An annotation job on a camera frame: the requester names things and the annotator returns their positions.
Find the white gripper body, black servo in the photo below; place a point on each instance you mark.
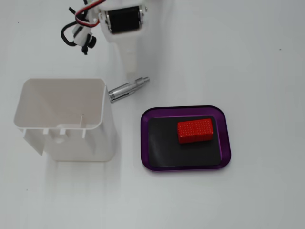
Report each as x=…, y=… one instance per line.
x=123, y=23

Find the purple metal tray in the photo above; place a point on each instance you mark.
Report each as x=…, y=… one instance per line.
x=225, y=143

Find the black mat inside tray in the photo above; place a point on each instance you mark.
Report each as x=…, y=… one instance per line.
x=166, y=148

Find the small black gripper camera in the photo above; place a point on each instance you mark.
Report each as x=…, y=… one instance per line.
x=91, y=41

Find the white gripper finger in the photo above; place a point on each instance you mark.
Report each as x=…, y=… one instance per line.
x=129, y=55

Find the red perforated block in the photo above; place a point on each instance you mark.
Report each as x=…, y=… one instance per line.
x=195, y=131

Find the white plastic pen holder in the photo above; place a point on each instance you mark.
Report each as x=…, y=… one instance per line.
x=78, y=143

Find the silver metal cylinder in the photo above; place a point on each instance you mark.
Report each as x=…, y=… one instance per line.
x=124, y=90

